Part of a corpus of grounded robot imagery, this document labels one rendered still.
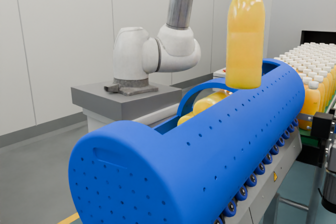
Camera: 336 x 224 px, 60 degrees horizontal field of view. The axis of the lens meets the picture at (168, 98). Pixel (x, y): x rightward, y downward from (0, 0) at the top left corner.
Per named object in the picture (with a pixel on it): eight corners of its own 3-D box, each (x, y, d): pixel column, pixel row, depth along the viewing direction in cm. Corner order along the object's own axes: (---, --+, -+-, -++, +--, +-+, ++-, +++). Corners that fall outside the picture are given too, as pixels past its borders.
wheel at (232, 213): (216, 204, 71) (223, 203, 69) (224, 195, 74) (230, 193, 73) (226, 221, 70) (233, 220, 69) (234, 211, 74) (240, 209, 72)
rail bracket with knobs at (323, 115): (304, 137, 124) (308, 114, 121) (307, 131, 129) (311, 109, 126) (330, 143, 118) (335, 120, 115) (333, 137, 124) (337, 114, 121)
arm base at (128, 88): (94, 89, 128) (94, 77, 127) (134, 83, 144) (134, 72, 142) (119, 98, 116) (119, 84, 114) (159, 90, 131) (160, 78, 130)
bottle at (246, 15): (237, 87, 57) (242, -14, 52) (219, 81, 63) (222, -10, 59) (267, 84, 59) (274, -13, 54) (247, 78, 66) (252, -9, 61)
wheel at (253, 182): (240, 176, 82) (246, 174, 81) (246, 169, 86) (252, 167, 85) (249, 190, 82) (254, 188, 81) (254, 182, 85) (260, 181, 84)
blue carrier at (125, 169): (78, 244, 64) (55, 121, 56) (235, 120, 132) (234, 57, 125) (189, 310, 47) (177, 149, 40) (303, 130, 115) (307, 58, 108)
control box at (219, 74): (212, 90, 155) (213, 71, 152) (227, 82, 171) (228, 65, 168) (229, 93, 150) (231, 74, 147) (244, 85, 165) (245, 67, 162)
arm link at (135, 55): (109, 74, 134) (108, 25, 129) (147, 73, 141) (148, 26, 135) (116, 81, 120) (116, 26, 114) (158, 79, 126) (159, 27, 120)
